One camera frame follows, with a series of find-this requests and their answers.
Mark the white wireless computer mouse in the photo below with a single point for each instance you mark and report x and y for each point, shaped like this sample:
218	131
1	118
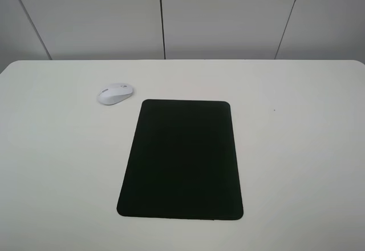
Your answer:
114	93

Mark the black rectangular mouse pad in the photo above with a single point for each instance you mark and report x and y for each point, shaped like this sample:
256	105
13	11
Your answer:
182	163

